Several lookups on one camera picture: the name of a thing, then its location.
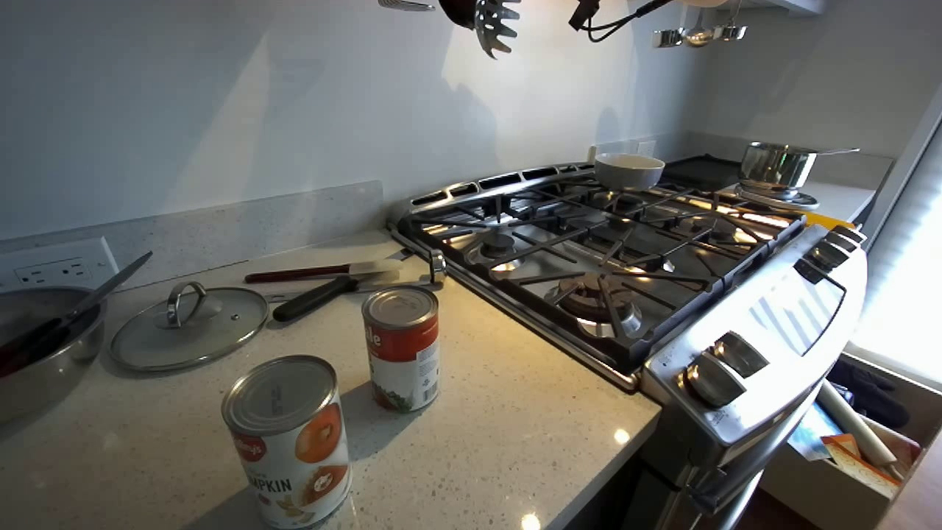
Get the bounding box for dark kitchen mitt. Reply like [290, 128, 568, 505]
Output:
[437, 0, 481, 31]

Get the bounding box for soup can red label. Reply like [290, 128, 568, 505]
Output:
[362, 284, 444, 415]

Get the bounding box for steel pasta fork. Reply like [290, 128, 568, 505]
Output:
[474, 0, 527, 60]

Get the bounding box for pumpkin can orange print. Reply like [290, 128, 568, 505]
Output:
[220, 352, 357, 530]

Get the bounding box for glass pot lid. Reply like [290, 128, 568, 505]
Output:
[109, 281, 273, 377]

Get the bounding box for stainless steel gas stove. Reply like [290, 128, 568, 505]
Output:
[385, 159, 871, 530]

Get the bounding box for steel saucepan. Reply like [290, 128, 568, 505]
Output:
[740, 138, 867, 196]

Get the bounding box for metal bowl on shelf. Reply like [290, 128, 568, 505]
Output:
[658, 21, 752, 50]

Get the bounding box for yellow spatula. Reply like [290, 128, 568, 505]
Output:
[800, 211, 856, 237]

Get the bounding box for white paper roll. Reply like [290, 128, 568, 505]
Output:
[817, 381, 900, 470]

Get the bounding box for dark cooking spoon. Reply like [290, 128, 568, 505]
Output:
[0, 249, 157, 377]

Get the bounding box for cardboard box with papers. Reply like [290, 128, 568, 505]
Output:
[759, 352, 931, 530]

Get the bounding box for grey steel skillet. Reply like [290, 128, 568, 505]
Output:
[0, 287, 109, 425]

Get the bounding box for black handled knife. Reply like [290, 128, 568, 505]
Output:
[272, 266, 394, 327]

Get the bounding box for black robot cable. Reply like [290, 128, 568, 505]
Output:
[565, 0, 675, 46]

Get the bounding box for white wall outlet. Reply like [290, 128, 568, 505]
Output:
[0, 233, 123, 294]

